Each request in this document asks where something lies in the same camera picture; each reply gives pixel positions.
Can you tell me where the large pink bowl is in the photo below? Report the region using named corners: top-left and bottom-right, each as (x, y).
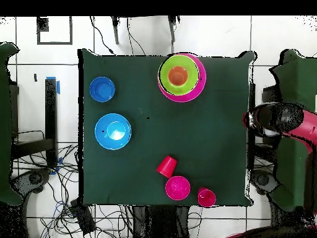
top-left (157, 52), bottom-right (207, 103)

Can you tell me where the orange cup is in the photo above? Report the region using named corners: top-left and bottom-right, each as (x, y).
top-left (167, 65), bottom-right (189, 86)

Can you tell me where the red cup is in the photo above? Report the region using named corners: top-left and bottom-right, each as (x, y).
top-left (197, 187), bottom-right (217, 208)
top-left (155, 155), bottom-right (178, 179)

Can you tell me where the green bowl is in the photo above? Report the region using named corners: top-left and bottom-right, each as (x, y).
top-left (158, 53), bottom-right (201, 96)

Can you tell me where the light blue bowl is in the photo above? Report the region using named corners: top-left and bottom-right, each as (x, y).
top-left (94, 113), bottom-right (132, 151)

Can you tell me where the small dark blue bowl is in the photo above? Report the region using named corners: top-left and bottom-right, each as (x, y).
top-left (89, 76), bottom-right (116, 103)

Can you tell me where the dark green table cloth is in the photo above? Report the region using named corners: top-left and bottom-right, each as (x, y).
top-left (0, 42), bottom-right (24, 206)
top-left (269, 48), bottom-right (317, 211)
top-left (77, 48), bottom-right (256, 208)

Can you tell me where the small pink bowl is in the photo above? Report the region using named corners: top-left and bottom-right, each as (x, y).
top-left (165, 175), bottom-right (191, 201)

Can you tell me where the black stand leg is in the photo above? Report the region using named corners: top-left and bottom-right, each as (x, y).
top-left (110, 16), bottom-right (120, 45)
top-left (167, 16), bottom-right (177, 43)

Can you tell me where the black metal stand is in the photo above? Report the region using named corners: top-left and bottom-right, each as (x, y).
top-left (12, 77), bottom-right (58, 168)

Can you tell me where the black cable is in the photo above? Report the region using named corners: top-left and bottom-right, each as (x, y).
top-left (89, 16), bottom-right (115, 55)

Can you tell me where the bundle of cables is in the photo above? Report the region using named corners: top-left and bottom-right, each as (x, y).
top-left (12, 130), bottom-right (82, 238)

